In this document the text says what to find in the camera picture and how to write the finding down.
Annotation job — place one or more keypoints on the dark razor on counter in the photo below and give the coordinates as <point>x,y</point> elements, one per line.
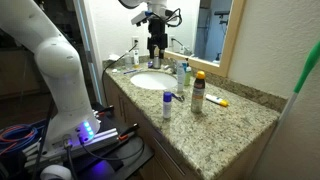
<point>179,98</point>

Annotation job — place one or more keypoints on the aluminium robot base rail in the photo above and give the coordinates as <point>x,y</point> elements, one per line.
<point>86,143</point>

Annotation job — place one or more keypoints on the tall white lotion tube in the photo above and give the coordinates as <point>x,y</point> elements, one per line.
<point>180,75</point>

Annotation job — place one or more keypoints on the wooden vanity cabinet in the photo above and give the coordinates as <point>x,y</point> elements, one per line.
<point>219,143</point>

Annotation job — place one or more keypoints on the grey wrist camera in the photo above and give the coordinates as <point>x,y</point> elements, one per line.
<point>141,18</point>

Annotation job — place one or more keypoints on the wood framed wall mirror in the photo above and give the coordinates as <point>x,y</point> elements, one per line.
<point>207,35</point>

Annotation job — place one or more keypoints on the white bottle blue cap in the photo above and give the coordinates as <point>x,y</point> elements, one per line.
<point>167,99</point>

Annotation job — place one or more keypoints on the green bottle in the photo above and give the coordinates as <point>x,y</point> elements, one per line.
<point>187,76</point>

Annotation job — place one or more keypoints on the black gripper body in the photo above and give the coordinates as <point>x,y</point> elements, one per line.
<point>158,36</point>

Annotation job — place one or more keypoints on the white oval sink basin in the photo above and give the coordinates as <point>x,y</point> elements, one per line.
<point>154,80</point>

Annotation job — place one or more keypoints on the white wall outlet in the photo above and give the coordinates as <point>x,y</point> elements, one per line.
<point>135,41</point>

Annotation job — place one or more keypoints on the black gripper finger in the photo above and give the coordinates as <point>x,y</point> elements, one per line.
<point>151,52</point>
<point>161,53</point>

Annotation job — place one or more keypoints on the spray can orange cap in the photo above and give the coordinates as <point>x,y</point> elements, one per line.
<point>198,92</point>

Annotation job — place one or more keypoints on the clear soap bottle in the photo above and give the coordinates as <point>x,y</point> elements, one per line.
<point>128,60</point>

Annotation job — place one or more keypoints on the white tissue on counter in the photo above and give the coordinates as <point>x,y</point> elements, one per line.
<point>113,57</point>

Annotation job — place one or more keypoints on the black clamp upper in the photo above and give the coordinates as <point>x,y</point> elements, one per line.
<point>104,111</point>

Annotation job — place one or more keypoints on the black clamp orange tip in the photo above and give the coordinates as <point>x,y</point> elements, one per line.
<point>124,135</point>

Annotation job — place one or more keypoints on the steel cup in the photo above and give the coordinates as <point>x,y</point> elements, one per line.
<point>156,62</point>

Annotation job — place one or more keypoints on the blue toothbrush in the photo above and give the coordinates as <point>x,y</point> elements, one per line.
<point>131,71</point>

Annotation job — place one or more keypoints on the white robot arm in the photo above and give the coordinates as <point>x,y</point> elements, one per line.
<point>60,65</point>

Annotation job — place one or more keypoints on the white tube orange cap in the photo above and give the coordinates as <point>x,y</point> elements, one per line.
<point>216,100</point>

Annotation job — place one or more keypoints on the chrome faucet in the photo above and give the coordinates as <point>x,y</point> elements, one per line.
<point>171,66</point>

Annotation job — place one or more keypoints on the green and white mop handle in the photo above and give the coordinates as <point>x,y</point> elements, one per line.
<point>311,61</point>

